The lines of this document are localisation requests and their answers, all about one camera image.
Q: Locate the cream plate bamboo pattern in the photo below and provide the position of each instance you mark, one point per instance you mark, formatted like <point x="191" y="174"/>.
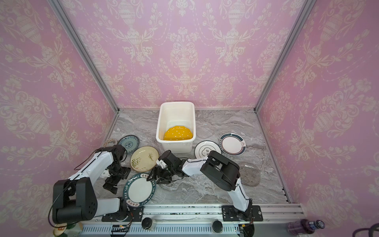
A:
<point x="144" y="159"/>

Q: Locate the black knob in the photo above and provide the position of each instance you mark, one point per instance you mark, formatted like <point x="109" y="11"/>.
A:
<point x="147" y="223"/>
<point x="217" y="226"/>

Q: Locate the white plate black pattern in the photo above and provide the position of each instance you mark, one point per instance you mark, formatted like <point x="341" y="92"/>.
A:
<point x="204" y="148"/>

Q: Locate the left black knob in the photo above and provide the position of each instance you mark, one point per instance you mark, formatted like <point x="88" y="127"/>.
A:
<point x="147" y="223"/>

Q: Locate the green can bottle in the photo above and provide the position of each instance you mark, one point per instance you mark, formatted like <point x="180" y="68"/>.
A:
<point x="65" y="230"/>

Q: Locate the yellow polka dot plate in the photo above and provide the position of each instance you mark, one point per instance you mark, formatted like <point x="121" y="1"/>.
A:
<point x="178" y="133"/>

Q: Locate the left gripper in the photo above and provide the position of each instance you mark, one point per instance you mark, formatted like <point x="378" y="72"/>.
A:
<point x="110" y="181"/>

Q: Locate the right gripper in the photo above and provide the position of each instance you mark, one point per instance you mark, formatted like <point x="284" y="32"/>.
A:
<point x="161" y="174"/>

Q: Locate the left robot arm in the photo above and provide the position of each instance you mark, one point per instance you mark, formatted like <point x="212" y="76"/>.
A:
<point x="74" y="199"/>

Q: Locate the clear glass plate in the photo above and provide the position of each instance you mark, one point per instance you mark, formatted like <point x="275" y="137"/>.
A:
<point x="250" y="174"/>

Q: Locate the teal patterned small plate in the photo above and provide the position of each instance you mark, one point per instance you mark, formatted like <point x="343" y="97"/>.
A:
<point x="130" y="143"/>

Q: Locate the purple water bottle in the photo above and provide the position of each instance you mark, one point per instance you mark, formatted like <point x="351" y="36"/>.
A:
<point x="304" y="226"/>

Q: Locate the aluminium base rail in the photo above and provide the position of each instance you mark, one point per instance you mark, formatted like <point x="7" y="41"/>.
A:
<point x="194" y="220"/>

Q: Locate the green rim white plate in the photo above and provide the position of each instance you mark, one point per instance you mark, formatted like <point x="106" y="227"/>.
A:
<point x="138" y="191"/>

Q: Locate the small green rim plate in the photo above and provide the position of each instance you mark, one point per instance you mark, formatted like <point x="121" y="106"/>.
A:
<point x="232" y="144"/>

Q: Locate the right black knob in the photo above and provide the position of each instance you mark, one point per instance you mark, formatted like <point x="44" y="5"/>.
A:
<point x="217" y="226"/>

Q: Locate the white plastic bin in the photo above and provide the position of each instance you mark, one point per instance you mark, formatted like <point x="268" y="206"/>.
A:
<point x="173" y="114"/>

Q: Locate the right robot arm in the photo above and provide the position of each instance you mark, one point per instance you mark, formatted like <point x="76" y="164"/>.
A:
<point x="222" y="171"/>

